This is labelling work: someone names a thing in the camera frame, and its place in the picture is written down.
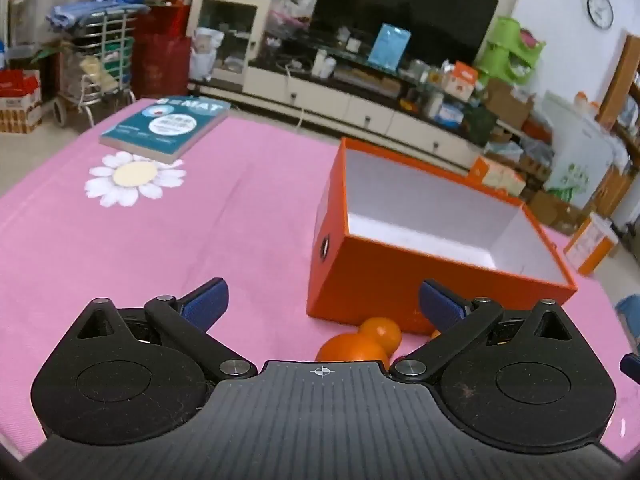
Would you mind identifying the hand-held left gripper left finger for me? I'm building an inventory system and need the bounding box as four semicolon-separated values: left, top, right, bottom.
70;277;258;380

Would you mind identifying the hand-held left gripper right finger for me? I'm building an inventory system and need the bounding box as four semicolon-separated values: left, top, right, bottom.
389;280;576;381

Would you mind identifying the orange cardboard box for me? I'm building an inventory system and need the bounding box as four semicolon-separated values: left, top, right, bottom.
306;136;578;335

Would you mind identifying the blue fabric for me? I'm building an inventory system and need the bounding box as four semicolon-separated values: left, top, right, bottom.
616;295;640;341

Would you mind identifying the pink daisy tablecloth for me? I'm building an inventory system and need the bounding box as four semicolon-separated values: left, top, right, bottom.
0;102;640;461

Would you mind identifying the orange gift carton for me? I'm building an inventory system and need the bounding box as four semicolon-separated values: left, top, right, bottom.
467;156;527;198

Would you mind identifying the teal book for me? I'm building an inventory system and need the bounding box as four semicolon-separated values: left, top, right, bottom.
99;96;232;165

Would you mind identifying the dark green bag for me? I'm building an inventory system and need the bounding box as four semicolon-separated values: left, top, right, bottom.
462;105;498;147

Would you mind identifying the blue white tissue box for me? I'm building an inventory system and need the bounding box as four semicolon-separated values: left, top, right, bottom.
435;101;466;128

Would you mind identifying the white small fridge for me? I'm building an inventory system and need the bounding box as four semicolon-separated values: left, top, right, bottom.
542;91;626;211

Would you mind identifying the brown cardboard box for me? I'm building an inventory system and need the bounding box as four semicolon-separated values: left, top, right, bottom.
487;79;535;131

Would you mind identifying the white low television cabinet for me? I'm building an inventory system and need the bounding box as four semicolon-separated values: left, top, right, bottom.
187;50;488;171

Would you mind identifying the orange white small carton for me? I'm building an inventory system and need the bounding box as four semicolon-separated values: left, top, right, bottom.
445;61;478;102

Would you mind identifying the red gift bag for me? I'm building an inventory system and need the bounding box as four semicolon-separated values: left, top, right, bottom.
132;5;193;101

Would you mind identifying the white plastic bag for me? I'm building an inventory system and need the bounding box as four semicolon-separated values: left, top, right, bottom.
190;27;226;81

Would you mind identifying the metal shopping cart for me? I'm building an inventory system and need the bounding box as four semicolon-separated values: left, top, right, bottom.
50;5;138;128

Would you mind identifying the green plastic rack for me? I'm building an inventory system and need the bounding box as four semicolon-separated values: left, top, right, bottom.
475;16;546;86

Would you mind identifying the light blue box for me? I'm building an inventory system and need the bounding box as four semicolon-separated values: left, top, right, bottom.
369;23;412;71

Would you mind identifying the red white carton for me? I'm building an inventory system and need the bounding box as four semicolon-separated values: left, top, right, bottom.
0;69;43;133

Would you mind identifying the white glass-door cabinet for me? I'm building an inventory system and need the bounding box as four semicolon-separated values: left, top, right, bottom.
187;0;273;93

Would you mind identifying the wooden shelf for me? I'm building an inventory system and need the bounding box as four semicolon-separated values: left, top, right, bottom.
597;35;640;221

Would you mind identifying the black television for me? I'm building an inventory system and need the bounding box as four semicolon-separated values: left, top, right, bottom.
310;0;500;68

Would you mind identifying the blue striped cloth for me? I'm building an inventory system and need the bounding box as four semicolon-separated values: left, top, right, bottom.
47;2;151;28

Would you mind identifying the white power cable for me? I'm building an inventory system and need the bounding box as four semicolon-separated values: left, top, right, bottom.
285;62;308;131

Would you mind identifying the round wall clock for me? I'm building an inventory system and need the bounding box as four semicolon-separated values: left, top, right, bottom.
586;0;615;30

